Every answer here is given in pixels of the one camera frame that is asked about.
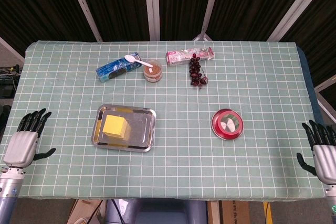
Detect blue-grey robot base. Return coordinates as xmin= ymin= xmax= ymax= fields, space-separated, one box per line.
xmin=104 ymin=199 xmax=208 ymax=224

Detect round steel plate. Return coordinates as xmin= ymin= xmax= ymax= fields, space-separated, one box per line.
xmin=211 ymin=109 xmax=245 ymax=141

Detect black cable bundle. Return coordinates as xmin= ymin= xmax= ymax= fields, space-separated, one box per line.
xmin=0 ymin=63 xmax=21 ymax=100

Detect black pleated curtain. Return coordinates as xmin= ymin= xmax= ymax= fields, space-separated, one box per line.
xmin=0 ymin=0 xmax=336 ymax=87

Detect printed brown cardboard box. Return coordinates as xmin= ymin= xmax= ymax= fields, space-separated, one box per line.
xmin=219 ymin=200 xmax=266 ymax=224

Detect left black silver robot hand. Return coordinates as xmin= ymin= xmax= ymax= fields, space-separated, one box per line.
xmin=3 ymin=108 xmax=57 ymax=168

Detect plain brown cardboard box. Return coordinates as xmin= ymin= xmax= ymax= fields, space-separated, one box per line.
xmin=67 ymin=199 xmax=103 ymax=224

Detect dark red grape bunch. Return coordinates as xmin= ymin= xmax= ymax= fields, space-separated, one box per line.
xmin=188 ymin=53 xmax=209 ymax=90

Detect rectangular steel tray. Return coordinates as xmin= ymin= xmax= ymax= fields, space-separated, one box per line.
xmin=91 ymin=104 xmax=157 ymax=153

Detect green checkered tablecloth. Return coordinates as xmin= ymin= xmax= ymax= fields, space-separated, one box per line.
xmin=0 ymin=40 xmax=332 ymax=200

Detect pink toothpaste box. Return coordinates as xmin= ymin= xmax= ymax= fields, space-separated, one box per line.
xmin=165 ymin=46 xmax=215 ymax=67

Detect red tape roll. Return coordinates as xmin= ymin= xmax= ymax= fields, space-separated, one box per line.
xmin=211 ymin=108 xmax=245 ymax=140

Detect blue cookie box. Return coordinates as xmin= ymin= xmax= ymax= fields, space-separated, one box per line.
xmin=95 ymin=52 xmax=141 ymax=83

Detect dark blue table pad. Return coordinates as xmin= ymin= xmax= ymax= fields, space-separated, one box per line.
xmin=298 ymin=47 xmax=336 ymax=180

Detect white plastic spoon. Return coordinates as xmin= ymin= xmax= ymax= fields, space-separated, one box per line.
xmin=124 ymin=55 xmax=153 ymax=68

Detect white frame post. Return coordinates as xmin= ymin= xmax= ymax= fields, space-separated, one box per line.
xmin=0 ymin=36 xmax=26 ymax=62
xmin=267 ymin=0 xmax=332 ymax=42
xmin=193 ymin=0 xmax=223 ymax=41
xmin=65 ymin=0 xmax=103 ymax=42
xmin=143 ymin=0 xmax=161 ymax=41
xmin=314 ymin=74 xmax=336 ymax=123

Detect clear jar amber contents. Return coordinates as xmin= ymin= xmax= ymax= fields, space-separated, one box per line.
xmin=143 ymin=60 xmax=163 ymax=83

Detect yellow cube block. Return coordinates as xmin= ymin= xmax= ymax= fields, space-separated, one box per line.
xmin=101 ymin=115 xmax=131 ymax=141

